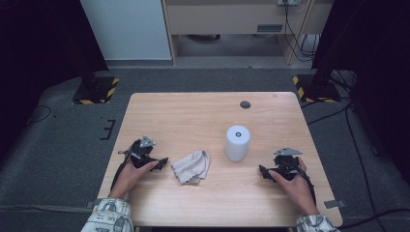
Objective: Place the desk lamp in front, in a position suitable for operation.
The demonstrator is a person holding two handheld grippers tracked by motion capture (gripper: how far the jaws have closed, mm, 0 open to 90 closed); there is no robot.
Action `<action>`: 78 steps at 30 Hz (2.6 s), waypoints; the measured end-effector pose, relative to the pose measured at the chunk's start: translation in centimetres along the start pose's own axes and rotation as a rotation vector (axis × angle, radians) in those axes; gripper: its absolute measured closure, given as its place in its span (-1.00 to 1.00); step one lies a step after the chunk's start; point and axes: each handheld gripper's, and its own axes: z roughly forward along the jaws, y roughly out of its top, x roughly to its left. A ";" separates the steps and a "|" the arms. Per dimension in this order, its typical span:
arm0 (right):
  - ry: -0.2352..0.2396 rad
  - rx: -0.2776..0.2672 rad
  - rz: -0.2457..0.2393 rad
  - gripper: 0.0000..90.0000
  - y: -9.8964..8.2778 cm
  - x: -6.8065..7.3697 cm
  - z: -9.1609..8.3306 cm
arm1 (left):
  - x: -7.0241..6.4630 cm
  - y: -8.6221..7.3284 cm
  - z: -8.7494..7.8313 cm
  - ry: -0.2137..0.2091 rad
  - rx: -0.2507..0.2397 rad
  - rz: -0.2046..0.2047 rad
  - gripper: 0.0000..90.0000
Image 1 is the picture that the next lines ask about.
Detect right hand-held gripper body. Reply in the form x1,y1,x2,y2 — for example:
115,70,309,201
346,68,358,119
272,146,304,182

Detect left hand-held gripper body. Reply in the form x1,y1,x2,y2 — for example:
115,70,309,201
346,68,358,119
117,134,162,169

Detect grey quilted cloth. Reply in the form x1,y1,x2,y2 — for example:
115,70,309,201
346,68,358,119
170,150,212,187

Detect white cylinder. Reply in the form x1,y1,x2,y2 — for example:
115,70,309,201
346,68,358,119
224,125,251,163

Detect person's left hand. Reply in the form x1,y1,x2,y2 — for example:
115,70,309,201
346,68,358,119
110,159,160,200

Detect person's right hand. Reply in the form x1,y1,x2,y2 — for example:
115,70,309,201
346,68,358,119
268,157,320,217

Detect grey tape strip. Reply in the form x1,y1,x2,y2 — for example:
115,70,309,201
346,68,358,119
323,199,347,210
85,198,104,209

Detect striped black stand base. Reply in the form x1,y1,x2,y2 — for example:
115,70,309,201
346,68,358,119
72,75,121,105
292,73,342,103

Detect white cabinet panel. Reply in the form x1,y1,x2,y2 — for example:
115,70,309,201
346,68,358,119
79,0,173,62

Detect dark curtain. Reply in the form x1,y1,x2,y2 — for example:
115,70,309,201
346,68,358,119
310,0,410,186
0,0,109,162

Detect light wooden desk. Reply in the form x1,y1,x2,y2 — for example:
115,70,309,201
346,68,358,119
161,0,335,66

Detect left hand-held gripper cable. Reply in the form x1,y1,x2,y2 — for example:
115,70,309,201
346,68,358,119
109,154,133,191

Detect hand-held gripper cable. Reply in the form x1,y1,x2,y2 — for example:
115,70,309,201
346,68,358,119
288,162,318,206
109,154,133,191

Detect right hand-held gripper cable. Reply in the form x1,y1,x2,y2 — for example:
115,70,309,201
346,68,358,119
288,162,318,206

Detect black floor cable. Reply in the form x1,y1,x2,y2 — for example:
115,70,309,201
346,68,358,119
343,104,390,232
335,208,410,231
306,101,353,127

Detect thin black cable loop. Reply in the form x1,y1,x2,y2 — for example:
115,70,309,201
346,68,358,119
26,103,53,126

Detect black hanging cables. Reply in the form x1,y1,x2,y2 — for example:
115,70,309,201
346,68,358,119
282,0,320,63

